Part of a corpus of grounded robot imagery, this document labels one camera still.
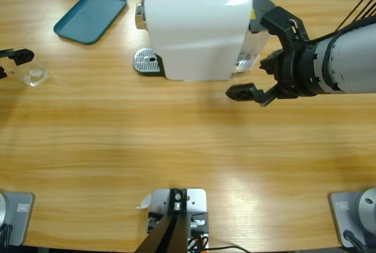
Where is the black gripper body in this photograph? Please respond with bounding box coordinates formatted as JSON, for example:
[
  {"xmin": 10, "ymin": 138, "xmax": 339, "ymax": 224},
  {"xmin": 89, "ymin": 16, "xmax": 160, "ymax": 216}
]
[{"xmin": 273, "ymin": 37, "xmax": 325, "ymax": 100}]

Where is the clear glass cup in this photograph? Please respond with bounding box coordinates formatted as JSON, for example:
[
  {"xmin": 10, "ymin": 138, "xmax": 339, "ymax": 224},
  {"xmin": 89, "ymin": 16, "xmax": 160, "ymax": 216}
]
[{"xmin": 8, "ymin": 60, "xmax": 49, "ymax": 87}]

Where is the white capsule coffee machine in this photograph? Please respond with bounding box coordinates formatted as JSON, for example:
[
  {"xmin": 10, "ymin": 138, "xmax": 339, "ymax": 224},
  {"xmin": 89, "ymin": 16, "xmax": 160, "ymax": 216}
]
[{"xmin": 133, "ymin": 0, "xmax": 254, "ymax": 83}]

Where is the teal plastic tray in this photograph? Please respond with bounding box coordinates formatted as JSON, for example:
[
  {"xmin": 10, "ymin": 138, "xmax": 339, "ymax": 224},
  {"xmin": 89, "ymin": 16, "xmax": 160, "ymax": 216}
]
[{"xmin": 53, "ymin": 0, "xmax": 127, "ymax": 45}]

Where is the black capsule holder with rods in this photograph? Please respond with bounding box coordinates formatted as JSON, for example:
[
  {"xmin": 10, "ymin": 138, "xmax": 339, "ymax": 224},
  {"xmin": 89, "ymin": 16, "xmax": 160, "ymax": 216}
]
[{"xmin": 336, "ymin": 0, "xmax": 376, "ymax": 35}]

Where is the metal drip tray grille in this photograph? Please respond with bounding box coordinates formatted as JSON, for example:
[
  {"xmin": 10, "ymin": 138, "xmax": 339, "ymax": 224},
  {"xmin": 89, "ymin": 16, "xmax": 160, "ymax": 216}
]
[{"xmin": 133, "ymin": 47, "xmax": 162, "ymax": 75}]

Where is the white tape tag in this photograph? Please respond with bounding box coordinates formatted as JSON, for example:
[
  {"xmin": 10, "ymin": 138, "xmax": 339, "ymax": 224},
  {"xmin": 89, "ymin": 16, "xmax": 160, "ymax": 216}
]
[{"xmin": 135, "ymin": 193, "xmax": 153, "ymax": 210}]

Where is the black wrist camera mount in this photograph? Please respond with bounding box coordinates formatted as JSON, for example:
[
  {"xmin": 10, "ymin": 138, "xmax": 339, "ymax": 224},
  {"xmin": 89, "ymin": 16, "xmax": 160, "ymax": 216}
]
[{"xmin": 260, "ymin": 5, "xmax": 309, "ymax": 49}]

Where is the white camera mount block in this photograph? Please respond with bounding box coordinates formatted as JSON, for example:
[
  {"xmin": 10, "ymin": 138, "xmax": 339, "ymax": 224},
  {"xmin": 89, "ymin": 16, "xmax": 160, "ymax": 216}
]
[{"xmin": 146, "ymin": 187, "xmax": 210, "ymax": 249}]

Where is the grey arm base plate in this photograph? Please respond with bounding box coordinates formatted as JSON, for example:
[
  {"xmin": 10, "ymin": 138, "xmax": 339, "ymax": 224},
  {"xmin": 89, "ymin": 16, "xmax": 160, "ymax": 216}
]
[
  {"xmin": 0, "ymin": 191, "xmax": 35, "ymax": 247},
  {"xmin": 328, "ymin": 187, "xmax": 376, "ymax": 248}
]

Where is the orange connector cable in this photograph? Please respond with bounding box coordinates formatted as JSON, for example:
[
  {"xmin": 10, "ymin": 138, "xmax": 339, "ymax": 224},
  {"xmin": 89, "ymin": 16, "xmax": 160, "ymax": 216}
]
[{"xmin": 189, "ymin": 234, "xmax": 208, "ymax": 249}]

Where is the thin black cable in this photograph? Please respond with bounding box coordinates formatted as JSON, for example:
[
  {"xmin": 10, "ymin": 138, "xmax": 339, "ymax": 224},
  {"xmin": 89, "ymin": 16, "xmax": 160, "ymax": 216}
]
[{"xmin": 205, "ymin": 245, "xmax": 250, "ymax": 253}]

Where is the black base cable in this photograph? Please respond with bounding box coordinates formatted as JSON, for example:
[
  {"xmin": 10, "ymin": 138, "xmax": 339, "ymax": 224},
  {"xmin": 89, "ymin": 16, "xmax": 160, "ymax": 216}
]
[
  {"xmin": 343, "ymin": 229, "xmax": 368, "ymax": 253},
  {"xmin": 0, "ymin": 224, "xmax": 13, "ymax": 247}
]

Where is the dark camera post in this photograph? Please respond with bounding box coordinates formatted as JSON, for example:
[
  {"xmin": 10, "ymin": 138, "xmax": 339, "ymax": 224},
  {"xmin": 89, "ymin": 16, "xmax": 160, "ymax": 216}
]
[{"xmin": 137, "ymin": 188, "xmax": 189, "ymax": 253}]

